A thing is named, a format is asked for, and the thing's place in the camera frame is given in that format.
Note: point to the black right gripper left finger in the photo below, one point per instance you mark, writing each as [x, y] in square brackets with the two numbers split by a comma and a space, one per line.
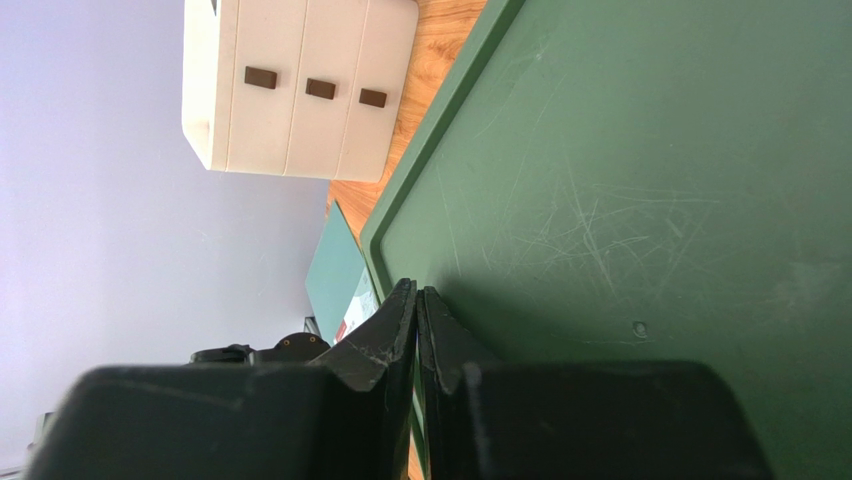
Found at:
[342, 415]

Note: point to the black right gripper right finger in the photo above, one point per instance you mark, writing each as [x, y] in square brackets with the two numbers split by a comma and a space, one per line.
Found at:
[489, 419]

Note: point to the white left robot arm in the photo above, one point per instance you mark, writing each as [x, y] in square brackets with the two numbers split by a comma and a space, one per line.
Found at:
[295, 348]

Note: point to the teal green mat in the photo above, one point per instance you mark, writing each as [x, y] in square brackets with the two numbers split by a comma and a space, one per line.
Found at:
[338, 283]

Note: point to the green drawer cabinet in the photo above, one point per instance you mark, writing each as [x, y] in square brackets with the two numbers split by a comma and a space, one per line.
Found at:
[619, 180]

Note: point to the white drawer cabinet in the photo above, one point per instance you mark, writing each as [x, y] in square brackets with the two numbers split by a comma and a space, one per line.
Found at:
[306, 89]

